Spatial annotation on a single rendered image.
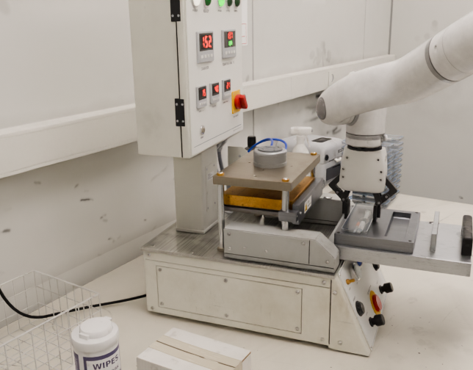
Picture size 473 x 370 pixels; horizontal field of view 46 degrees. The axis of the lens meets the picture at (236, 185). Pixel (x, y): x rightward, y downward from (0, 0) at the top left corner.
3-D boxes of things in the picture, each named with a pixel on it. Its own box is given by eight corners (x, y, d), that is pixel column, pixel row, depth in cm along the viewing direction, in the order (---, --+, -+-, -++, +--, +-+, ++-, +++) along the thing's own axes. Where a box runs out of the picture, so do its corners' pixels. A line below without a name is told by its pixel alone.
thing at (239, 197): (221, 210, 129) (219, 170, 126) (253, 183, 149) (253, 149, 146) (293, 218, 123) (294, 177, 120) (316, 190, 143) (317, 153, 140)
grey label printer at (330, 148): (272, 178, 234) (273, 139, 229) (299, 169, 249) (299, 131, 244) (325, 189, 219) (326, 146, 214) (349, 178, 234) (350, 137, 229)
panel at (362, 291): (370, 351, 120) (336, 274, 118) (388, 289, 146) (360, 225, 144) (380, 349, 119) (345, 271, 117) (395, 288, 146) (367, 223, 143)
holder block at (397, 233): (333, 244, 121) (333, 233, 121) (350, 214, 139) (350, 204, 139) (413, 254, 116) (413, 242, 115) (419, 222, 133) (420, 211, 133)
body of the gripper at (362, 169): (391, 139, 125) (387, 187, 128) (344, 136, 128) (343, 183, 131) (386, 146, 118) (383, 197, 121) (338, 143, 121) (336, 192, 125)
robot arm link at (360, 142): (389, 129, 124) (388, 142, 125) (349, 127, 128) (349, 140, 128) (384, 136, 117) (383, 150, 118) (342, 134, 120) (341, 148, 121)
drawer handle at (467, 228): (460, 255, 115) (463, 237, 113) (461, 230, 128) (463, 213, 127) (471, 256, 114) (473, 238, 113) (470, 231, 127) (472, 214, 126)
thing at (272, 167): (188, 211, 129) (186, 156, 125) (237, 176, 156) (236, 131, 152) (290, 223, 120) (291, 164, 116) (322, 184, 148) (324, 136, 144)
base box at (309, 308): (147, 315, 137) (142, 249, 132) (209, 255, 170) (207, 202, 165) (369, 358, 118) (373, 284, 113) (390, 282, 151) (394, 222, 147)
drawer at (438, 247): (324, 260, 122) (325, 227, 120) (343, 226, 142) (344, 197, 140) (469, 280, 112) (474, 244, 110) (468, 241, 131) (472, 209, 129)
